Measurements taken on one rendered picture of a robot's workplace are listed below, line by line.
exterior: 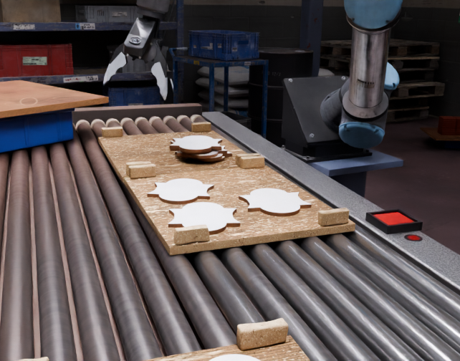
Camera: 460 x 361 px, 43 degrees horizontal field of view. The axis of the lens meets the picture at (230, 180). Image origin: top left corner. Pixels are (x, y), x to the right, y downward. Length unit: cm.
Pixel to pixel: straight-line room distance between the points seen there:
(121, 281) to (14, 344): 20
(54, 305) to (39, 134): 93
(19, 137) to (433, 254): 112
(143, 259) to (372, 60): 73
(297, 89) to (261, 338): 120
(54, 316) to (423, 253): 61
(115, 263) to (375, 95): 82
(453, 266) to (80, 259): 60
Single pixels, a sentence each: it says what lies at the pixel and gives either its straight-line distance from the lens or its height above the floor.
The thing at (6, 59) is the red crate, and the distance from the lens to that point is 543.
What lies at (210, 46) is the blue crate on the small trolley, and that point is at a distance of 481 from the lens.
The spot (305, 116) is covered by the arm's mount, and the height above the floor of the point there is 100.
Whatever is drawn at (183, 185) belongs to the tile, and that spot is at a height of 94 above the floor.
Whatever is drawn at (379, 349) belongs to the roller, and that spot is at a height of 91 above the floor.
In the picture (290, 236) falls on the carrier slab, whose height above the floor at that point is 93.
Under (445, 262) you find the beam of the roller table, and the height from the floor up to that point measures 91.
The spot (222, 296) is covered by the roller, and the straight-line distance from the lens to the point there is 87.
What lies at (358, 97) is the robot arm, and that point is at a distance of 151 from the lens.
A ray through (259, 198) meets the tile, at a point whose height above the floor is 94.
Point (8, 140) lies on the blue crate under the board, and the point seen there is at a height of 95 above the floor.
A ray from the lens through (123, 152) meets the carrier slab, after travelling 157.
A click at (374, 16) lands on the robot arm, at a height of 129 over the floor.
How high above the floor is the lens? 133
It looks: 17 degrees down
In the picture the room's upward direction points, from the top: 1 degrees clockwise
